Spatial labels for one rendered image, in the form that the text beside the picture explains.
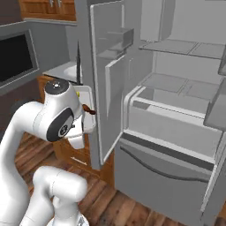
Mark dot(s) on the grey fridge door with bins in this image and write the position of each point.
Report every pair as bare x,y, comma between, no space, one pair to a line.
100,88

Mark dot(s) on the wooden base cupboards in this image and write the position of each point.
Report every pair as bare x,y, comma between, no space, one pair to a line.
73,156

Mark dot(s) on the brown chicken drumstick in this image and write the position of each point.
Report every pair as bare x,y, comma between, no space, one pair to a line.
89,110

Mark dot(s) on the wooden wall cupboards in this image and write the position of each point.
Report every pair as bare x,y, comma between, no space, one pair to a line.
41,10

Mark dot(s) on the white fridge crisper drawer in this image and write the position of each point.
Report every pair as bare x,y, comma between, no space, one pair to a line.
170,126

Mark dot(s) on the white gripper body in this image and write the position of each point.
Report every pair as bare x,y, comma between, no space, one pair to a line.
77,141

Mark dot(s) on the grey microwave with black window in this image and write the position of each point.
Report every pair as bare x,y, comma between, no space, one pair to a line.
14,56

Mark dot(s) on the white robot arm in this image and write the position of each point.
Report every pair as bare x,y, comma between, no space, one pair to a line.
17,153

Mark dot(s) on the black tap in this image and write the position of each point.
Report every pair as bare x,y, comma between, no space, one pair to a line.
78,64

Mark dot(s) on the grey fridge shelf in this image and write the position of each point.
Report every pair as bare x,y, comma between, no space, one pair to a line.
182,47
173,84

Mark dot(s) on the yellow corn cob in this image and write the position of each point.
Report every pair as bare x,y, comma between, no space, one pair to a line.
78,94

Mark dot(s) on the white tupperware container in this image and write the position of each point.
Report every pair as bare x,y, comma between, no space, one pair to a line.
87,95

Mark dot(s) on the grey fridge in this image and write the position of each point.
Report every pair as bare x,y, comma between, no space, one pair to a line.
179,20

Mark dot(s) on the grey freezer drawer front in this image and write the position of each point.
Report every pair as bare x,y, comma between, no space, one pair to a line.
159,188

